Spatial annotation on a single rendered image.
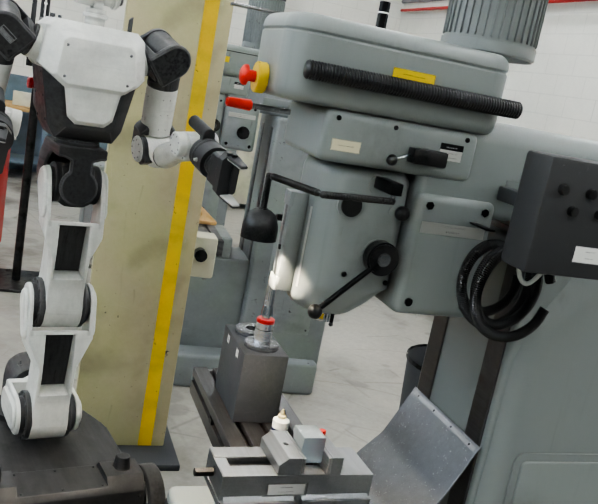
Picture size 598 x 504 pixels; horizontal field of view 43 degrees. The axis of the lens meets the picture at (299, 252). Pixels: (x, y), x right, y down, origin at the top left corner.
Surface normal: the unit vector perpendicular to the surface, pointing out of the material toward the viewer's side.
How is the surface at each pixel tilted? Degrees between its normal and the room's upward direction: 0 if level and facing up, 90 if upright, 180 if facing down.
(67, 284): 100
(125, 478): 45
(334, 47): 90
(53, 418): 86
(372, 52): 90
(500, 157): 90
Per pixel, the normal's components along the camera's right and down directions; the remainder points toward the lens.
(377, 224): 0.31, 0.26
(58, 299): 0.51, 0.21
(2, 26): 0.33, 0.53
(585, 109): -0.93, -0.10
